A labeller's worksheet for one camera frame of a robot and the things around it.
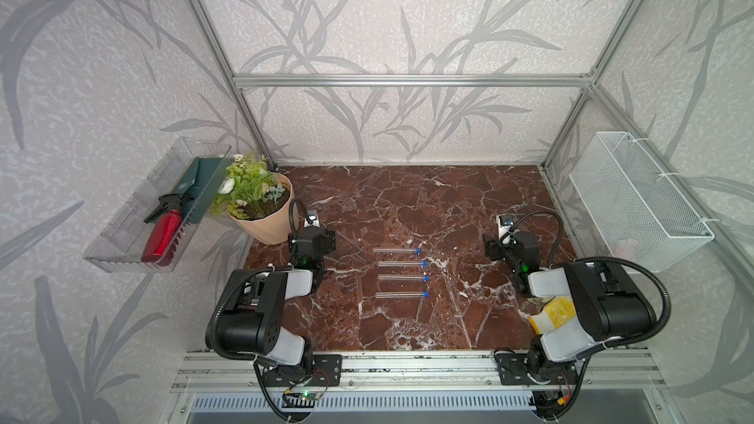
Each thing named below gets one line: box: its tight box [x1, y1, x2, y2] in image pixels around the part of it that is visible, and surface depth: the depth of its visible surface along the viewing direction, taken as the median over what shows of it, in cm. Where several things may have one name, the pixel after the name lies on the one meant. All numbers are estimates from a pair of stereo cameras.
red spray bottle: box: [141, 193, 195, 266], surface depth 61 cm
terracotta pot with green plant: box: [210, 152, 294, 246], surface depth 86 cm
